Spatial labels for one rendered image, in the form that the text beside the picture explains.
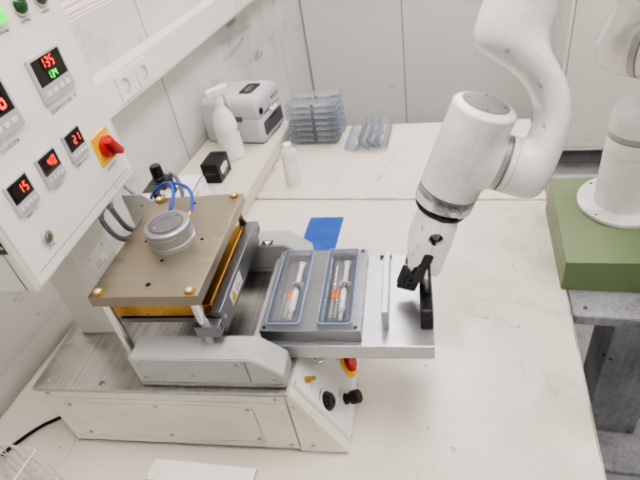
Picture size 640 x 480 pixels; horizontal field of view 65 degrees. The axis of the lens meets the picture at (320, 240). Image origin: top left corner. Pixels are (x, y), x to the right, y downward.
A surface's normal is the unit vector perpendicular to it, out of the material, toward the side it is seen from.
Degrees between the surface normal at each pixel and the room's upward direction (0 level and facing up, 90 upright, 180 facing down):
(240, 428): 90
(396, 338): 0
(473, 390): 0
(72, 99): 90
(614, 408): 90
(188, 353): 0
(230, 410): 90
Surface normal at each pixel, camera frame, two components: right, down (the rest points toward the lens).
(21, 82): 0.98, -0.04
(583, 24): -0.22, 0.62
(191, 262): -0.15, -0.78
